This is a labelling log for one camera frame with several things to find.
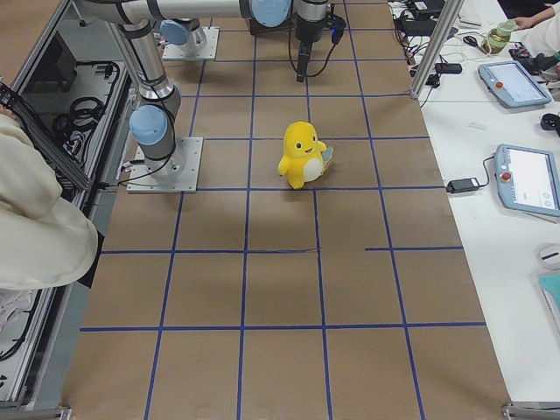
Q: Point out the yellow plush dinosaur toy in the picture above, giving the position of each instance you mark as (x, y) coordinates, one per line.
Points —
(305, 158)

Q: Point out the silver robot arm near drawer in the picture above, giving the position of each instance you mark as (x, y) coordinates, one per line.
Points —
(131, 20)

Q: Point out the black power adapter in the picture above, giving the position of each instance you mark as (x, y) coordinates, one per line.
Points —
(462, 185)

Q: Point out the upper blue teach pendant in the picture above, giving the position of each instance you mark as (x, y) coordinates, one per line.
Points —
(512, 85)

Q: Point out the aluminium frame post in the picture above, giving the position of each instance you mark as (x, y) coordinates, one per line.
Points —
(439, 36)

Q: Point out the scissors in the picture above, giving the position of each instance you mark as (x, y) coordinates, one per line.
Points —
(470, 41)

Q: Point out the person in cream sweater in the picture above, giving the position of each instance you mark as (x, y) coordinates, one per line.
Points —
(46, 241)

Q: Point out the blue teach pendant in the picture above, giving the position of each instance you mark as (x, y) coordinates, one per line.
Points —
(527, 180)
(512, 85)

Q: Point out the lower blue teach pendant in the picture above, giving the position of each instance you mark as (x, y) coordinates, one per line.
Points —
(527, 180)

